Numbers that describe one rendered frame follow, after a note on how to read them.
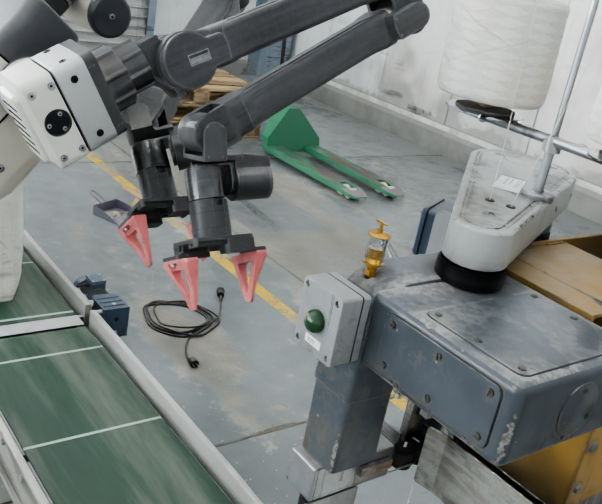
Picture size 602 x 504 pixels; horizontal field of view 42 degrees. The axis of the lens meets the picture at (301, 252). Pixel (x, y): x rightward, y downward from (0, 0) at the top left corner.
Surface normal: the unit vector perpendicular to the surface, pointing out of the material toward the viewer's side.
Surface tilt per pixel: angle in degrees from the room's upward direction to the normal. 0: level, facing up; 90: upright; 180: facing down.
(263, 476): 0
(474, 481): 90
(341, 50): 74
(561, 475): 90
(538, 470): 90
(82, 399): 0
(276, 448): 0
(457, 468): 90
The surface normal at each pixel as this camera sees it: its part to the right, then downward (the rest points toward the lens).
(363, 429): 0.58, 0.40
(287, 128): 0.60, 0.15
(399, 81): -0.80, 0.07
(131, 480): 0.18, -0.91
